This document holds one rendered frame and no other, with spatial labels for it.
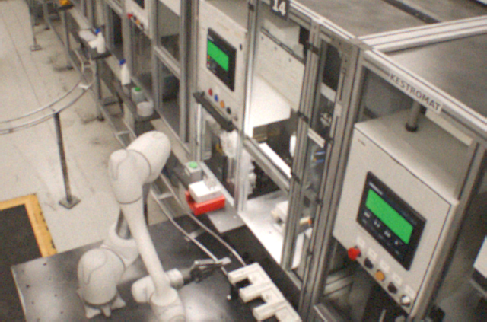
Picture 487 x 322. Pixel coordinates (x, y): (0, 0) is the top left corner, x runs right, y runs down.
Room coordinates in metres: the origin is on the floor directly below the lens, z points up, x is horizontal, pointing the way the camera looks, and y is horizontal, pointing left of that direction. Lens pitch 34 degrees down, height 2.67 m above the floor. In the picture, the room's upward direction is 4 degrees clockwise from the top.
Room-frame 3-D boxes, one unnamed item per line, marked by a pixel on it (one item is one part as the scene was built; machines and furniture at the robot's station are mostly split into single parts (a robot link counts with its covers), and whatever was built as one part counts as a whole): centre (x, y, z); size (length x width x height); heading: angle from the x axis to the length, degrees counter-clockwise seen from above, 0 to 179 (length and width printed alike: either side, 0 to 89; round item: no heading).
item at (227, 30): (2.25, 0.03, 1.60); 0.42 x 0.29 x 0.46; 31
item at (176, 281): (1.58, 0.25, 0.88); 0.09 x 0.06 x 0.09; 31
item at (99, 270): (1.61, 0.59, 0.85); 0.18 x 0.16 x 0.22; 159
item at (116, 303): (1.58, 0.59, 0.71); 0.22 x 0.18 x 0.06; 31
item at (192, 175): (2.19, 0.23, 0.97); 0.08 x 0.08 x 0.12; 31
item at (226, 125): (2.18, 0.15, 1.37); 0.36 x 0.04 x 0.04; 31
